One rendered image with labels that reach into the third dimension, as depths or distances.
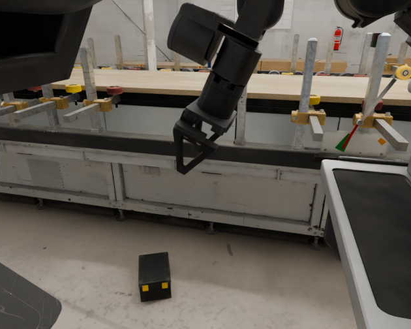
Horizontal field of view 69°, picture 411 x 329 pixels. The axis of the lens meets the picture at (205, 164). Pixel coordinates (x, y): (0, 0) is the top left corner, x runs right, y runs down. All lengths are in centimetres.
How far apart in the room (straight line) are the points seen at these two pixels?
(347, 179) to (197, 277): 140
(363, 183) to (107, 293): 147
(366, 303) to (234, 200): 164
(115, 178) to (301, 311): 127
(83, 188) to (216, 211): 92
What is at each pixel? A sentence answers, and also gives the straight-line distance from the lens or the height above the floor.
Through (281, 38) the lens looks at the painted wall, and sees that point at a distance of 846.
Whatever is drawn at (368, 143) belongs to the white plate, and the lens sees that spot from 142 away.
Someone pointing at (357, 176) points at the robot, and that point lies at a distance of 37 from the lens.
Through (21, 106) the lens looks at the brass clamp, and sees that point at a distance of 187.
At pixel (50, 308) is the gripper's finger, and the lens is 19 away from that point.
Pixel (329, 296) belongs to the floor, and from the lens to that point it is 171.
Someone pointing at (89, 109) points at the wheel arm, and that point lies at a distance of 151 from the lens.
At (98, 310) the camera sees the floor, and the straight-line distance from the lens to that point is 163.
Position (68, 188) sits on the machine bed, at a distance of 228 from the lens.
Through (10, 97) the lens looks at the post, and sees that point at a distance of 193.
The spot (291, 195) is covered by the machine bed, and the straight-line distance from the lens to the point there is 178.
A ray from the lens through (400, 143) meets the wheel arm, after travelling 114.
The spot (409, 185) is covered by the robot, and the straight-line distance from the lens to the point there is 37.
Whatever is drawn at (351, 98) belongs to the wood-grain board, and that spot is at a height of 90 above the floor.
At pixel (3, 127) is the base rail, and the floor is 70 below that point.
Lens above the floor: 119
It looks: 24 degrees down
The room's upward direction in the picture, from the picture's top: straight up
